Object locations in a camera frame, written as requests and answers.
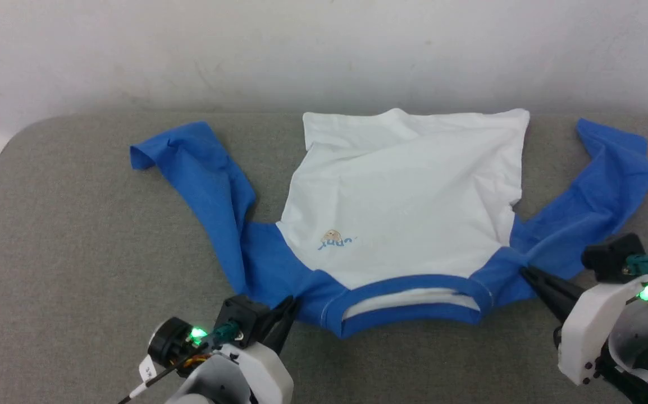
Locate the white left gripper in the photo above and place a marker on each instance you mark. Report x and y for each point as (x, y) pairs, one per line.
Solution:
(265, 373)

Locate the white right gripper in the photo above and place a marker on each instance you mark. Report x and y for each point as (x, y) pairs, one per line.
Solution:
(588, 331)

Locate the blue and white shirt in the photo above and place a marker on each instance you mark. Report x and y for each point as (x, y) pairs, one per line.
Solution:
(402, 191)

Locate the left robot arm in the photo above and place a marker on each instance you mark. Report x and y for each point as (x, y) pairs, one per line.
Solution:
(169, 342)

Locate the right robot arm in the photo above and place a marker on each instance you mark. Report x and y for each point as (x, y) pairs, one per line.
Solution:
(647, 342)

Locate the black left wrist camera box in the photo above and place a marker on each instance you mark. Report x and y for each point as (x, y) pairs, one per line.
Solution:
(242, 317)

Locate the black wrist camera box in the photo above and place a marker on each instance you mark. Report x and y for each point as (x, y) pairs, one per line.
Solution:
(613, 257)
(242, 317)

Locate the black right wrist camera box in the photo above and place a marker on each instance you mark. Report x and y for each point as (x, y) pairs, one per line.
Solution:
(613, 257)

